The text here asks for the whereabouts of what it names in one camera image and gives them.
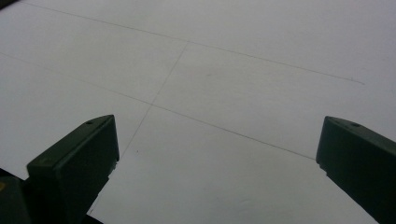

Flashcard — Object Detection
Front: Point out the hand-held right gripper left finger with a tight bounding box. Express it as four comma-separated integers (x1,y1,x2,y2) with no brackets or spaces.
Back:
24,114,120,224

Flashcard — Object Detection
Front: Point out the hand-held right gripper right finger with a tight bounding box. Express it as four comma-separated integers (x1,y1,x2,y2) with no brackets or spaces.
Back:
315,115,396,224

